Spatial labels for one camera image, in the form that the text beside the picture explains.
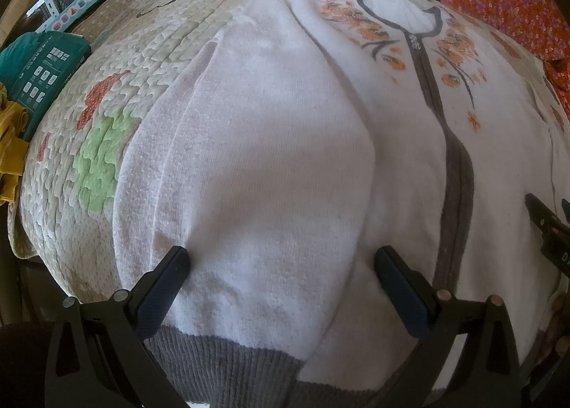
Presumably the white grey-trimmed floral cardigan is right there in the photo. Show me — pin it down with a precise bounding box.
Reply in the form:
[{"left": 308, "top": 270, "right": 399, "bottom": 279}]
[{"left": 113, "top": 0, "right": 569, "bottom": 407}]

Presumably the quilted heart-pattern bedspread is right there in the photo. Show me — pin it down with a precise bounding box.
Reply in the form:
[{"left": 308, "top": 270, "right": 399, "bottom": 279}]
[{"left": 8, "top": 0, "right": 248, "bottom": 302}]

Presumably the mustard yellow cloth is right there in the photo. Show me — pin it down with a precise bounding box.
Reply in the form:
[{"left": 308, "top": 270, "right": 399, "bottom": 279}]
[{"left": 0, "top": 84, "right": 29, "bottom": 205}]

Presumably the teal printed box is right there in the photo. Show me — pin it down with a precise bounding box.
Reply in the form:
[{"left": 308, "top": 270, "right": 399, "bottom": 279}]
[{"left": 1, "top": 31, "right": 91, "bottom": 142}]

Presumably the light blue paint set box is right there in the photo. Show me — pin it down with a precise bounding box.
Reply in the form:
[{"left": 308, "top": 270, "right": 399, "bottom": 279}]
[{"left": 36, "top": 0, "right": 102, "bottom": 34}]

